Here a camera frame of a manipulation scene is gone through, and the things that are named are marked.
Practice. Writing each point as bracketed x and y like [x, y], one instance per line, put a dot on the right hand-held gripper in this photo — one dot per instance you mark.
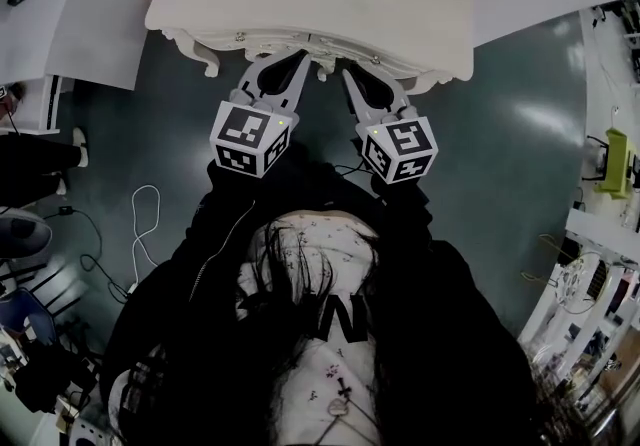
[405, 149]

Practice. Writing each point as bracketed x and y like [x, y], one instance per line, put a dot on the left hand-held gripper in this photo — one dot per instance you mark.
[245, 134]

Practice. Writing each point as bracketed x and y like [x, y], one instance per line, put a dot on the person's left forearm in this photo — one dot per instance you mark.
[230, 204]

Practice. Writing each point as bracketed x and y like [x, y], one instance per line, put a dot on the person's right forearm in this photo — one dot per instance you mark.
[405, 214]

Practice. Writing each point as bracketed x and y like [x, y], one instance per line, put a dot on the person's legs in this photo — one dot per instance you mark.
[320, 184]

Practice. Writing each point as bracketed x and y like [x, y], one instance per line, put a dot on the person's white printed shirt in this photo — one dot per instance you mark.
[330, 244]

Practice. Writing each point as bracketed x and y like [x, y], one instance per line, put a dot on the person's black jacket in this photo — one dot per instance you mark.
[450, 309]

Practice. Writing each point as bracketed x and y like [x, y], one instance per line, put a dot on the white metal rack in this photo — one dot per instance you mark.
[585, 224]

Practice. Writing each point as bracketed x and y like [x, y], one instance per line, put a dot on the white cabinet with black strip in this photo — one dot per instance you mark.
[35, 104]

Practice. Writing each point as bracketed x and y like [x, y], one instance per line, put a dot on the black power adapter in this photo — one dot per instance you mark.
[66, 210]

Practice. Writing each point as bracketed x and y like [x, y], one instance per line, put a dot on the green table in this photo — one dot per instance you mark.
[617, 159]

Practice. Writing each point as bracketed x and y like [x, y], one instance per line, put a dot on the white power strip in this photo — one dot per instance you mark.
[132, 290]

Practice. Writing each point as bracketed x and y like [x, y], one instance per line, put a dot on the round white perforated disc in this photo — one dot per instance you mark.
[570, 284]

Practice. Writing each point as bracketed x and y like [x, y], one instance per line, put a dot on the grey round stool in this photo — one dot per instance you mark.
[25, 234]

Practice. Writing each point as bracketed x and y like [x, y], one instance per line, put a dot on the blue chair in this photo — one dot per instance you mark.
[30, 319]

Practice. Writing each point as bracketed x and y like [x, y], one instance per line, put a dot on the black frame chair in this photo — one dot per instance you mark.
[55, 284]

